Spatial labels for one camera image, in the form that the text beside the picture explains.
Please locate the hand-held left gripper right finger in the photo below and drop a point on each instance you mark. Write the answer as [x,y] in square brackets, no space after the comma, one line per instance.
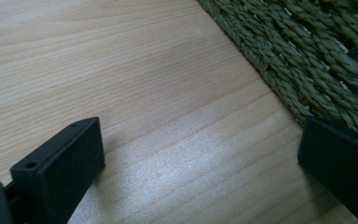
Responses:
[341,158]

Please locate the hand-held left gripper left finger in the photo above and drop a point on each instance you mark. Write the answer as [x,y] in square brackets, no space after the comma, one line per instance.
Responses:
[59,168]

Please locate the green woven straw basket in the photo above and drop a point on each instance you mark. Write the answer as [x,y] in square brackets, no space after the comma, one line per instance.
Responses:
[307,53]

